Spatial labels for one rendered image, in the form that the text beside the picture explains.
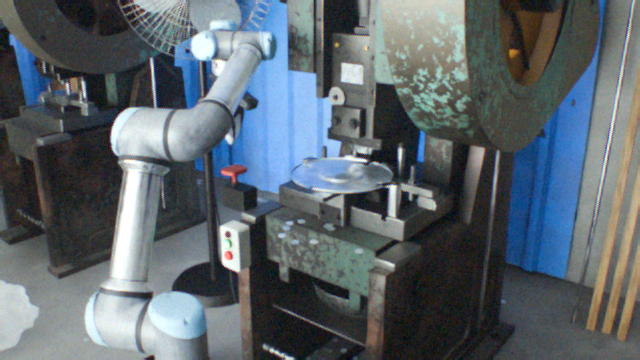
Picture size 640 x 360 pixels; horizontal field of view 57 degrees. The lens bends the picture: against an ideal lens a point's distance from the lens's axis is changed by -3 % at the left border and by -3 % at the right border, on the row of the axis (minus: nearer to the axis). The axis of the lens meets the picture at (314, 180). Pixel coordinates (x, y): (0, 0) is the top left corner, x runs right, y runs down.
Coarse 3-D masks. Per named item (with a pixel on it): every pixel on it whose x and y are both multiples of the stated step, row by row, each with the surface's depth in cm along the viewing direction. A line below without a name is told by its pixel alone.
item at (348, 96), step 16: (336, 32) 168; (352, 32) 168; (368, 32) 164; (336, 48) 167; (352, 48) 163; (336, 64) 168; (352, 64) 165; (368, 64) 162; (336, 80) 170; (352, 80) 166; (336, 96) 169; (352, 96) 168; (336, 112) 169; (352, 112) 165; (368, 112) 166; (384, 112) 169; (336, 128) 170; (352, 128) 166; (368, 128) 167; (384, 128) 171
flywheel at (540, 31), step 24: (504, 0) 136; (528, 0) 133; (552, 0) 132; (504, 24) 142; (528, 24) 155; (552, 24) 162; (504, 48) 145; (528, 48) 158; (552, 48) 161; (528, 72) 158
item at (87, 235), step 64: (0, 0) 221; (64, 0) 238; (128, 0) 260; (64, 64) 237; (128, 64) 259; (0, 128) 288; (64, 128) 268; (0, 192) 299; (64, 192) 273; (192, 192) 330; (64, 256) 278
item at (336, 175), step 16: (320, 160) 184; (336, 160) 185; (352, 160) 185; (304, 176) 171; (320, 176) 170; (336, 176) 169; (352, 176) 169; (368, 176) 171; (384, 176) 171; (336, 192) 159; (352, 192) 159
